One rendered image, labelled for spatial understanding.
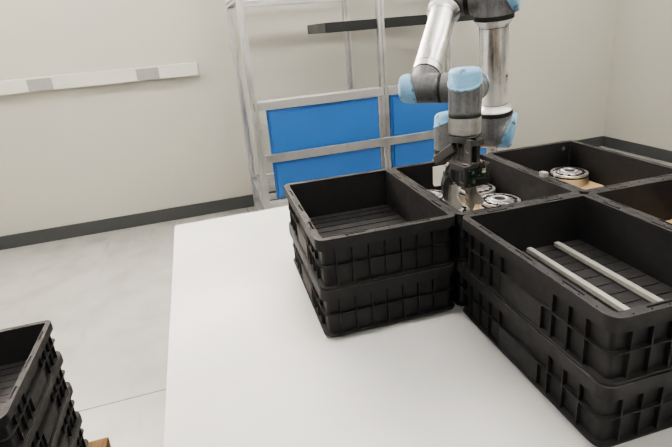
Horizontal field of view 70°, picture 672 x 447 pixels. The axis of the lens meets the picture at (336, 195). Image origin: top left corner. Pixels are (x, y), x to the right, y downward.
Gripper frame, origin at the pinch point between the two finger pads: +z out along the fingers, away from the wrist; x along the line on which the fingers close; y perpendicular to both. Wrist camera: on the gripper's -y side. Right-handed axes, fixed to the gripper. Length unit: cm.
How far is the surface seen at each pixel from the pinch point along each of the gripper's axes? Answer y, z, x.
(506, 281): 35.6, -1.3, -13.7
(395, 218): -8.0, 1.9, -14.1
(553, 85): -262, 21, 272
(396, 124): -185, 17, 73
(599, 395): 58, 5, -16
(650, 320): 60, -7, -10
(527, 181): 4.3, -5.8, 16.9
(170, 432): 28, 15, -74
